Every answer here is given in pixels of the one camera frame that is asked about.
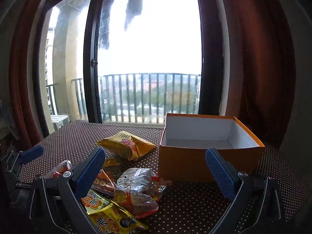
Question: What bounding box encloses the white and red snack bag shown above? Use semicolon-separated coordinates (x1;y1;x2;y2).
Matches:
113;168;167;219

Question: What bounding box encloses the orange triangular snack packet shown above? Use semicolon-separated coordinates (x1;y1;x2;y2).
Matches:
93;169;117;197

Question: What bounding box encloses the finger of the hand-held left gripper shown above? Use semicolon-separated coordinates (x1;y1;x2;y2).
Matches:
0;145;44;188

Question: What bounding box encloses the yellow cartoon snack packet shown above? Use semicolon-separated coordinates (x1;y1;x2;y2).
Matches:
87;201;149;234

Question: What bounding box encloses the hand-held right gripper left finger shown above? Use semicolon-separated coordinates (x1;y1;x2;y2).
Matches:
29;147;106;234

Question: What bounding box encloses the yellow and green snack packet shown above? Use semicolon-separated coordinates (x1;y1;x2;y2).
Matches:
82;189;111;216

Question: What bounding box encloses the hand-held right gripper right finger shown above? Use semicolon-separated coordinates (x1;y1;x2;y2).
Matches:
205;147;284;234

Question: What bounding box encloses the metal balcony railing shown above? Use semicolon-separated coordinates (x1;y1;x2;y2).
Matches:
46;73;201;125

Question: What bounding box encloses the dark hanging garment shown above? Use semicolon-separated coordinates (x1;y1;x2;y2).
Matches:
99;0;115;50
124;0;144;31

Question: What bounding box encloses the small yellow clear packet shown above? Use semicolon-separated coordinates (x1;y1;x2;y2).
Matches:
104;158;119;168

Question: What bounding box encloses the orange cardboard box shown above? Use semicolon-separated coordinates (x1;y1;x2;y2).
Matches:
158;113;265;183

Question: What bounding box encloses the large yellow chip bag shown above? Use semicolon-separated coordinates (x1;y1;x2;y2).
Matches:
96;131;157;161

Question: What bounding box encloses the white outdoor unit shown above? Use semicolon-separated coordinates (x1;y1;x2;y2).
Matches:
50;114;70;130

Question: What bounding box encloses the dark red curtain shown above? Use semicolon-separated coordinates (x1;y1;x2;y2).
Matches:
214;0;293;149
10;0;53;147

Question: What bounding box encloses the dark window frame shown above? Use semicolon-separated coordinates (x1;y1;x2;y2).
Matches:
33;0;226;137

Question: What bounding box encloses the brown polka-dot tablecloth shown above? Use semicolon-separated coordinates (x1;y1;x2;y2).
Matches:
15;121;308;234

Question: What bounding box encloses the red and white snack packet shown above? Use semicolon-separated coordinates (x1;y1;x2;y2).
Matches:
44;160;73;179

